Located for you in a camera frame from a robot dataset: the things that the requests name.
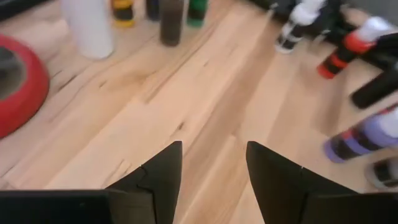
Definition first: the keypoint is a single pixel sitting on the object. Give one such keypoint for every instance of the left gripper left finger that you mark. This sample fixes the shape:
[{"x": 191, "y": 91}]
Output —
[{"x": 155, "y": 186}]

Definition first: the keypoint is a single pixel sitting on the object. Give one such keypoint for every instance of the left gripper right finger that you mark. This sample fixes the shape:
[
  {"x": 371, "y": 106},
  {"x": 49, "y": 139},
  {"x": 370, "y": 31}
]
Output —
[{"x": 273, "y": 186}]

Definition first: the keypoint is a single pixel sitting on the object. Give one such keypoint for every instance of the purple paint bottle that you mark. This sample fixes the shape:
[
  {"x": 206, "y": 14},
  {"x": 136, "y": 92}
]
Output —
[{"x": 373, "y": 133}]

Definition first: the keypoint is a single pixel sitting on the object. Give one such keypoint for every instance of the black paint bottle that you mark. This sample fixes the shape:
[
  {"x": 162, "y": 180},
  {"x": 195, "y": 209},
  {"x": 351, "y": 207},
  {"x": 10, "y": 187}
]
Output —
[{"x": 376, "y": 90}]

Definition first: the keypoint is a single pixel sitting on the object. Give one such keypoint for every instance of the tall white bottle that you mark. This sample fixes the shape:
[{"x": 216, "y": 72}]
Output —
[{"x": 90, "y": 31}]

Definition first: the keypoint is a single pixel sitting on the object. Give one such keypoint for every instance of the grey paint bottle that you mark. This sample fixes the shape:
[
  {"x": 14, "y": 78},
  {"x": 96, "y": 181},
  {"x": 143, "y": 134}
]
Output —
[{"x": 384, "y": 174}]

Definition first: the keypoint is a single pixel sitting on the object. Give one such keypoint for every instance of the brown paint bottle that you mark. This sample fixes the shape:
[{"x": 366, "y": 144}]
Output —
[{"x": 171, "y": 25}]

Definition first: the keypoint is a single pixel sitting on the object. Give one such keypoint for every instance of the red paint bottle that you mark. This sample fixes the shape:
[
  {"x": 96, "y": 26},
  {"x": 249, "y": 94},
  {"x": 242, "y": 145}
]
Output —
[{"x": 357, "y": 43}]

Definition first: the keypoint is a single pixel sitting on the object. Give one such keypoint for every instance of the yellow paint bottle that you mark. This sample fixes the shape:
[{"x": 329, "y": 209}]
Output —
[{"x": 123, "y": 15}]

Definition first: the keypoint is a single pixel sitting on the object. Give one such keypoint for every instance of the white paint bottle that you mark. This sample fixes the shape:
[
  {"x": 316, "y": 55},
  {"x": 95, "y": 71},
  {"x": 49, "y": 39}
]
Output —
[{"x": 306, "y": 14}]

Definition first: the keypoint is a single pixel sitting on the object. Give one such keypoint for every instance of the blue paint bottle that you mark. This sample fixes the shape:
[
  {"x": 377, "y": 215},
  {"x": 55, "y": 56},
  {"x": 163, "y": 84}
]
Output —
[{"x": 153, "y": 9}]

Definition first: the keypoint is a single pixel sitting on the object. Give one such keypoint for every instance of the small green paint bottle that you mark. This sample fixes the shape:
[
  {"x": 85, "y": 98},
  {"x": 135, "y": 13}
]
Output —
[{"x": 197, "y": 12}]

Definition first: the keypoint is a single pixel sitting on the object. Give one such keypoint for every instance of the red desk lamp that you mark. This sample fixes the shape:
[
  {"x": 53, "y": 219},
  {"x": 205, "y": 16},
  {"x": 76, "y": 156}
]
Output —
[{"x": 28, "y": 105}]

